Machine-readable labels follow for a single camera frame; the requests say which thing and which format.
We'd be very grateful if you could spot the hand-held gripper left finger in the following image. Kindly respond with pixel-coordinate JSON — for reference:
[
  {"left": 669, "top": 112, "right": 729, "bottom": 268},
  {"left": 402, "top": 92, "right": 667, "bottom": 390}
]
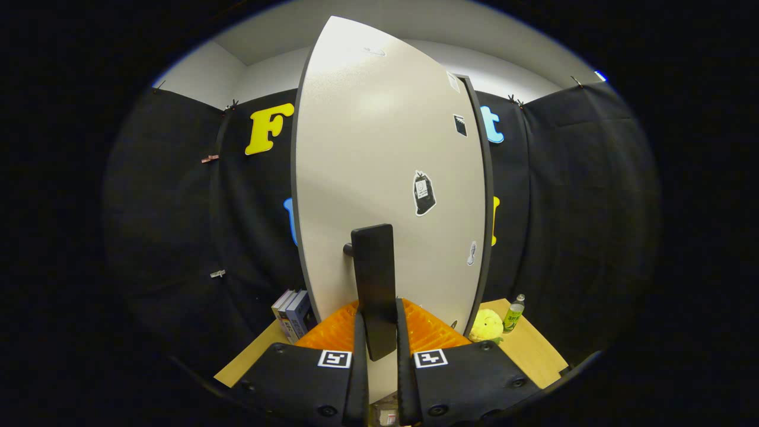
[{"left": 231, "top": 299, "right": 369, "bottom": 427}]

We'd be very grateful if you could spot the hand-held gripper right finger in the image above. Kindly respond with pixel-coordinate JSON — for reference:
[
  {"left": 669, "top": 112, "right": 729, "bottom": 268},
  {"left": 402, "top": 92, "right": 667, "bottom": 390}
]
[{"left": 396, "top": 298, "right": 541, "bottom": 427}]

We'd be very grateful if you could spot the grey shoe cabinet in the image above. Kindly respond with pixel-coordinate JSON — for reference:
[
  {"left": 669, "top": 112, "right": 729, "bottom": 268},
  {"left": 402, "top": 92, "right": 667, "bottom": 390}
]
[{"left": 457, "top": 74, "right": 496, "bottom": 339}]

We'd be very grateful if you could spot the grey-blue book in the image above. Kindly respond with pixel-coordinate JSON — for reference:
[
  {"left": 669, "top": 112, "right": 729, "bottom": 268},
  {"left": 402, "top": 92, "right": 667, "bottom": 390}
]
[{"left": 285, "top": 289, "right": 318, "bottom": 343}]

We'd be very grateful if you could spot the yellow plush toy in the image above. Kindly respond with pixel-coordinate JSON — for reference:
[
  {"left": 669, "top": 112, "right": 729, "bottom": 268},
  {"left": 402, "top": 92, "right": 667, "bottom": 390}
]
[{"left": 468, "top": 308, "right": 505, "bottom": 345}]

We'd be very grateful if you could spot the white orange spine book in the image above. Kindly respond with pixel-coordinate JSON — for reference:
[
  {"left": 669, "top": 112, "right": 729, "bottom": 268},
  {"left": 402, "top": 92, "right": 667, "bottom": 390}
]
[{"left": 271, "top": 289, "right": 295, "bottom": 345}]

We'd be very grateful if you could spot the green drink bottle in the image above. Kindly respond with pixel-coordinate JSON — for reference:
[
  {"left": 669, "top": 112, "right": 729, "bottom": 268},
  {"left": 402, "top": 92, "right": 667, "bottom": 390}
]
[{"left": 503, "top": 294, "right": 526, "bottom": 334}]

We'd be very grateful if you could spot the black backdrop cloth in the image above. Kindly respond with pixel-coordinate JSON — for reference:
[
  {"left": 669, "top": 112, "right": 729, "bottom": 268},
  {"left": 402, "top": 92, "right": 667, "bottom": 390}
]
[{"left": 104, "top": 80, "right": 662, "bottom": 380}]

